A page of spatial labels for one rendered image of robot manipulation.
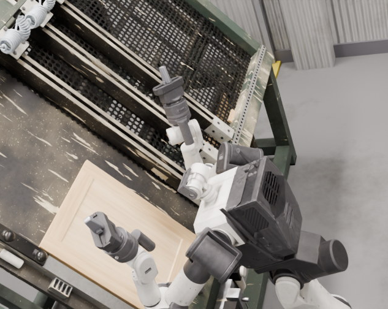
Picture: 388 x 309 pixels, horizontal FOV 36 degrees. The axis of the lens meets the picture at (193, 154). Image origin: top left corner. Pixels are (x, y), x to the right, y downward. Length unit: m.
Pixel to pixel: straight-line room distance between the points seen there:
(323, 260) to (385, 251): 1.38
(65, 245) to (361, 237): 1.88
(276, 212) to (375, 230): 1.70
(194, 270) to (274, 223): 0.29
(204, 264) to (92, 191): 0.67
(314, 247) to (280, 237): 0.21
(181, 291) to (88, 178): 0.66
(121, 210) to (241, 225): 0.62
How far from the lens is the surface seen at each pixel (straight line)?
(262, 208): 1.82
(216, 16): 3.42
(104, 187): 2.35
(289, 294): 2.18
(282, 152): 3.85
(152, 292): 1.93
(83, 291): 2.11
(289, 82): 4.77
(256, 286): 3.18
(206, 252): 1.81
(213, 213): 1.91
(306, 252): 2.07
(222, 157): 2.10
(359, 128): 4.18
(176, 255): 2.41
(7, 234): 1.94
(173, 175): 2.52
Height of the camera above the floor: 2.67
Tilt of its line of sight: 38 degrees down
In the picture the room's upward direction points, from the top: 23 degrees counter-clockwise
